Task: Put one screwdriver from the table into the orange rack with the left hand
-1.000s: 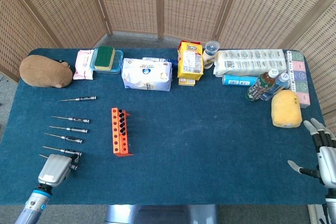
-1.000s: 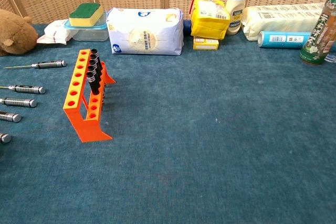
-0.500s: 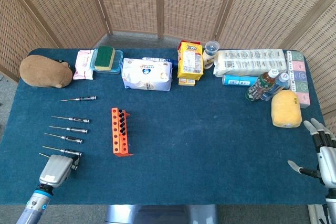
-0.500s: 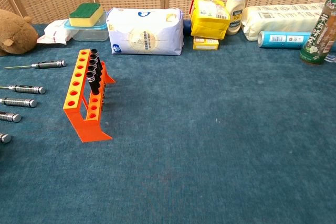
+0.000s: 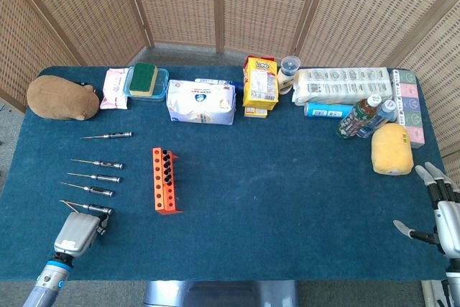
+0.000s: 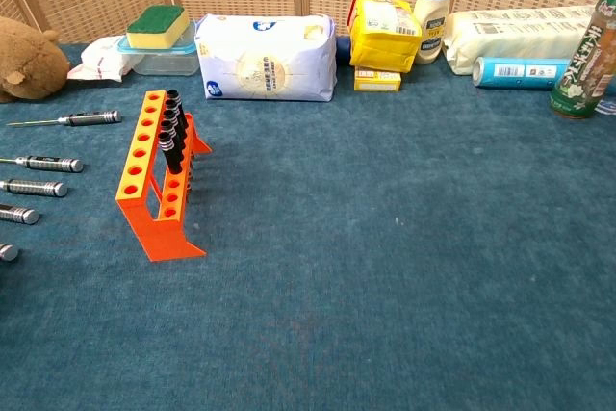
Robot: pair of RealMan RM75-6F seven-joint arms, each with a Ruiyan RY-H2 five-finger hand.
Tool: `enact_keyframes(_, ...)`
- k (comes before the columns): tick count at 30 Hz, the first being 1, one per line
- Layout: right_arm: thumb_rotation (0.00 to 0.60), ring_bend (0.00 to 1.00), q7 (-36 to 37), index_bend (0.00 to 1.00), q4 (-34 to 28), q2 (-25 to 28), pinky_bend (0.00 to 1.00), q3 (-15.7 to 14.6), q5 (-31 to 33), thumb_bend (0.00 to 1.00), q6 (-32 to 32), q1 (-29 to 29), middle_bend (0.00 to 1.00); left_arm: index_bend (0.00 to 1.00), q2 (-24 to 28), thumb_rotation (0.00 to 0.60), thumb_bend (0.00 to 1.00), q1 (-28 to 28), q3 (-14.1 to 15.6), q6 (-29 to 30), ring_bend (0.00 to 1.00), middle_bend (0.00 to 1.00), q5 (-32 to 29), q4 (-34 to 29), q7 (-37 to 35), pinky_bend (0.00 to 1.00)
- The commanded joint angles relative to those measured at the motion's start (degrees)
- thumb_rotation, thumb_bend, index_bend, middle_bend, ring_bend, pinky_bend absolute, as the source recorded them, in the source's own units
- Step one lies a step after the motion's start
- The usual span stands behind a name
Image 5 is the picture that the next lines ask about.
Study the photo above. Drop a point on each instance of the long white paper pack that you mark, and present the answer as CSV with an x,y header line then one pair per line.
x,y
341,86

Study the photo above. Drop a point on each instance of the small yellow box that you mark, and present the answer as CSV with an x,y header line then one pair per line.
x,y
256,113

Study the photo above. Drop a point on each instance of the green yellow sponge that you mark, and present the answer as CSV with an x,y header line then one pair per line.
x,y
143,77

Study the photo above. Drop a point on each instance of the grey robot torso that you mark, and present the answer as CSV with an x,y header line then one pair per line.
x,y
215,294

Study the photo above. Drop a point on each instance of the light blue cylinder roll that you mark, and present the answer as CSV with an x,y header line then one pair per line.
x,y
323,110

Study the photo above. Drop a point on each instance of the orange screwdriver rack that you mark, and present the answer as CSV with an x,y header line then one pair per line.
x,y
158,184

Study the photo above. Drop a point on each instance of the mayonnaise bottle with clear cap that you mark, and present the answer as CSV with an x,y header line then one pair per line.
x,y
285,82

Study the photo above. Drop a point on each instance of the green tea bottle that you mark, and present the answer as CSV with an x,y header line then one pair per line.
x,y
355,120

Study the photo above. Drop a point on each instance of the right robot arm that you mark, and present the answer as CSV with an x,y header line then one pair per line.
x,y
453,285

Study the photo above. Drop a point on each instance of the small black ringed screwdriver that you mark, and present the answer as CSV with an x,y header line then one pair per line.
x,y
168,179
167,159
167,172
166,152
167,165

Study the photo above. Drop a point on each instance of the brown capybara plush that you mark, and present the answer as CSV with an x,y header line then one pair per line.
x,y
57,98

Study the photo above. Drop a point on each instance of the yellow biscuit bag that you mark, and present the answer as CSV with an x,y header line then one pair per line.
x,y
260,84

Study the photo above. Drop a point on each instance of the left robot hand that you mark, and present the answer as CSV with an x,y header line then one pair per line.
x,y
77,231

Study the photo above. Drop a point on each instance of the blue label drink bottle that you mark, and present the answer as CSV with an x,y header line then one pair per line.
x,y
382,114

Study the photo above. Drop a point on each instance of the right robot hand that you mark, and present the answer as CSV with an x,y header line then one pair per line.
x,y
449,228

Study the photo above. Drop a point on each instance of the clear plastic food container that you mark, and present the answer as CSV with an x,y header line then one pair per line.
x,y
162,84

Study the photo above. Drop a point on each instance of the yellow bread plush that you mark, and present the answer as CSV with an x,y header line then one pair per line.
x,y
391,149

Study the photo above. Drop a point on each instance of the white blue soft pack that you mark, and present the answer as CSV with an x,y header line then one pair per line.
x,y
201,104

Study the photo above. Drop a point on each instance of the blue table cloth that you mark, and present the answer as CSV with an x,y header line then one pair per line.
x,y
251,195

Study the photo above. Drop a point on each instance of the pastel multicolour tissue pack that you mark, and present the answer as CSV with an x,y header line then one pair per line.
x,y
411,98

